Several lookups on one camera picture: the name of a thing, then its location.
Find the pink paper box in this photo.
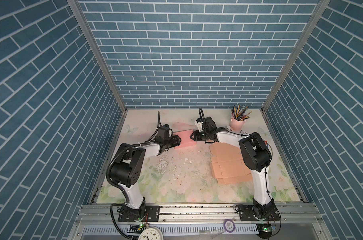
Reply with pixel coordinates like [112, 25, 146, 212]
[174, 130, 196, 149]

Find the orange paper box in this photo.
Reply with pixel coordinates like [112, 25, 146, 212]
[209, 143, 252, 185]

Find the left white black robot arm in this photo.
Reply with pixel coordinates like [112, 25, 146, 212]
[106, 124, 181, 221]

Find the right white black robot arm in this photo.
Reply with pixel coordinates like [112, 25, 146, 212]
[190, 116, 275, 220]

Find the pink pencil cup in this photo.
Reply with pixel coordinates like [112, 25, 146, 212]
[229, 117, 246, 132]

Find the coloured pencils bundle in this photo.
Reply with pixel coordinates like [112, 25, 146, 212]
[231, 105, 252, 122]

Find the white toothpaste tube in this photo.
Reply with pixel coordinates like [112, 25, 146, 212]
[245, 132, 269, 150]

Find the purple tape roll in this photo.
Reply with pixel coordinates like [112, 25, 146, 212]
[223, 219, 235, 233]

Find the white round clock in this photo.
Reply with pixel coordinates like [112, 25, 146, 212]
[138, 227, 164, 240]

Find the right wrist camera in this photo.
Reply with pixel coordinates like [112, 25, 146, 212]
[194, 118, 203, 132]

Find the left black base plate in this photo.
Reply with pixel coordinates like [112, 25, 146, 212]
[117, 206, 160, 223]

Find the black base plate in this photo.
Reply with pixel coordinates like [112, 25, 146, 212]
[117, 206, 160, 223]
[234, 203, 281, 222]

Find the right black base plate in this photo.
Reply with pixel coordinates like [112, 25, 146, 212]
[234, 203, 281, 222]

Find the aluminium mounting rail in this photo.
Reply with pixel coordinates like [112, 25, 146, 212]
[73, 202, 323, 226]

